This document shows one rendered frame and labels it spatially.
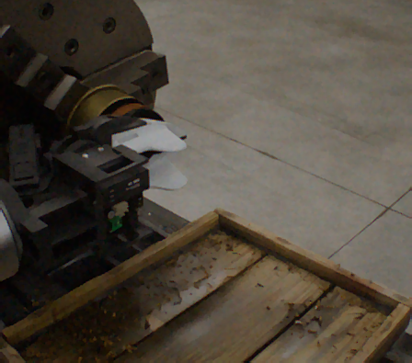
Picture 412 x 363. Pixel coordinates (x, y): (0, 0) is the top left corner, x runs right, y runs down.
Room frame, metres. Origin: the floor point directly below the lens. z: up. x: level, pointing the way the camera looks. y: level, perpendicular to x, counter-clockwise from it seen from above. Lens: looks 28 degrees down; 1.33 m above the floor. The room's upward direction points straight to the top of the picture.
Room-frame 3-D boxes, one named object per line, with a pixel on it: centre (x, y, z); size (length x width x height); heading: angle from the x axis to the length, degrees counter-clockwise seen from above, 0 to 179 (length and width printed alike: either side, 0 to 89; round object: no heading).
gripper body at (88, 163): (0.39, 0.11, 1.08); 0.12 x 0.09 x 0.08; 136
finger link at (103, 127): (0.45, 0.09, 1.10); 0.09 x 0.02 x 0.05; 136
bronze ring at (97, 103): (0.52, 0.10, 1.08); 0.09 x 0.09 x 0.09; 47
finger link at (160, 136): (0.47, 0.04, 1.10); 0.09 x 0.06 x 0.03; 136
